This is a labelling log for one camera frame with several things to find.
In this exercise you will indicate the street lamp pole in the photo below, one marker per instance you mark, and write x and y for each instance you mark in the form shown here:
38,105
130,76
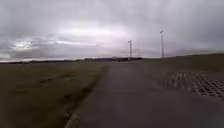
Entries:
162,45
130,50

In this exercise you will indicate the distant treeline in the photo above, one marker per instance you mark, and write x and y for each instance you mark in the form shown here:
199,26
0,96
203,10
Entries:
83,60

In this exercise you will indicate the grey asphalt path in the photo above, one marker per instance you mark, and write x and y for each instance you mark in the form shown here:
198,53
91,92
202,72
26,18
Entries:
133,100

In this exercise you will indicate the grass field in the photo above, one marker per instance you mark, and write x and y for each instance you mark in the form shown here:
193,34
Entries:
40,90

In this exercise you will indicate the grass slope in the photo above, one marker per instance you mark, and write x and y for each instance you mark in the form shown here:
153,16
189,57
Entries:
196,61

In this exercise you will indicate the grass paver grid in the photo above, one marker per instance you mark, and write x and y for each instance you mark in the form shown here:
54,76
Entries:
200,83

